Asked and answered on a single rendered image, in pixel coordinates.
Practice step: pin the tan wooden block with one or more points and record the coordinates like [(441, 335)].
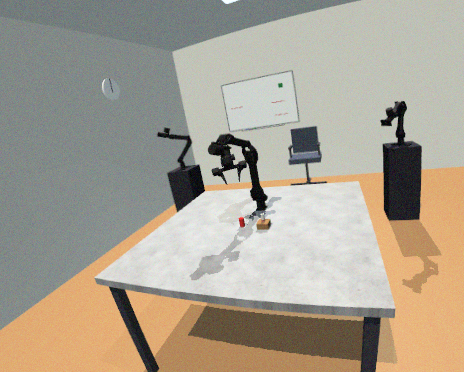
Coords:
[(263, 225)]

